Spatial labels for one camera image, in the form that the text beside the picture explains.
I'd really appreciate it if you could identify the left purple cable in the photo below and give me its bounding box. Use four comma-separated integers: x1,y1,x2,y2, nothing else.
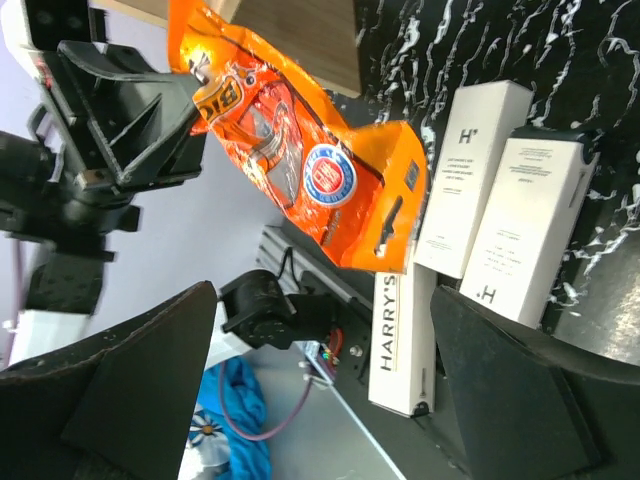
217,359,316,442

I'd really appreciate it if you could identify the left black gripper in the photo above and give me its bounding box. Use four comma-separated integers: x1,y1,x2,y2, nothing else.
19,1,205,186

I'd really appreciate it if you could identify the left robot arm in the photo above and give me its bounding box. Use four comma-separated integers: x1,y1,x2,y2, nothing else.
1,1,205,363

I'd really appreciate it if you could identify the white H box left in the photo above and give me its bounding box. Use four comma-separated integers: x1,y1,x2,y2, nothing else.
414,80,534,279

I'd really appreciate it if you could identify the white h box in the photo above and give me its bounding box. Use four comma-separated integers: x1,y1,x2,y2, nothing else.
414,80,534,279
459,126,599,328

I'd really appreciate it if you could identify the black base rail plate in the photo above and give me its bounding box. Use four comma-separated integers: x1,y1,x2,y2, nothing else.
219,224,481,480

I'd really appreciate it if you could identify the blue floral cloth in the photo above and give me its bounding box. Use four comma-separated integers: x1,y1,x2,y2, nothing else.
178,357,273,479

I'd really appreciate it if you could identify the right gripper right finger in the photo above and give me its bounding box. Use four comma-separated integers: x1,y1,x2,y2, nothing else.
430,286,639,479

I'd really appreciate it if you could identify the wooden two-tier shelf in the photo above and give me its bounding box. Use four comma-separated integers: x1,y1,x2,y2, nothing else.
92,0,362,98

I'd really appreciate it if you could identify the white Harry's box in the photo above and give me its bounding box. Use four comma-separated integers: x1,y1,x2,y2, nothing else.
368,245,437,417

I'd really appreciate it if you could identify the orange BIC razor pack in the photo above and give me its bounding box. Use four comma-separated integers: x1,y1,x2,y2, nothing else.
168,1,428,273

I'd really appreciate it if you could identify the white H box right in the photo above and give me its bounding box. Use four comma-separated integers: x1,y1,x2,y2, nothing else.
459,126,599,328

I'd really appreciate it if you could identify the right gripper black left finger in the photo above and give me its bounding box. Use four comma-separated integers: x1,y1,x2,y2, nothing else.
1,281,218,479

